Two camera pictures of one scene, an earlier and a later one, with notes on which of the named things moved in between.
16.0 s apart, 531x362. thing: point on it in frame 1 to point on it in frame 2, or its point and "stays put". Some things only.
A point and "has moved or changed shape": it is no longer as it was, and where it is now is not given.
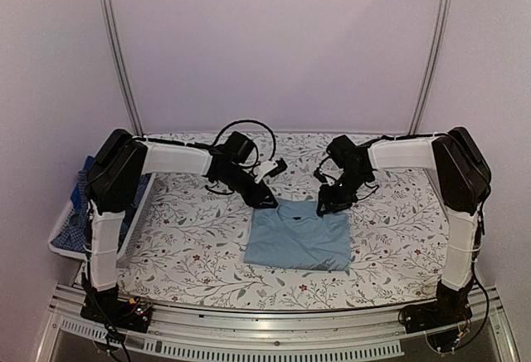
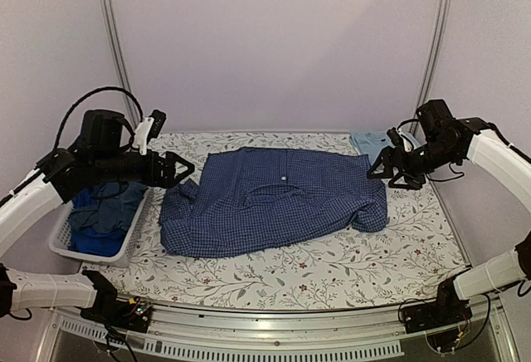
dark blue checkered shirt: (72, 236) to (249, 198)
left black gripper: (259, 196) to (170, 178)
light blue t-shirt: (293, 235) has moved or changed shape
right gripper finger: (323, 207) to (387, 158)
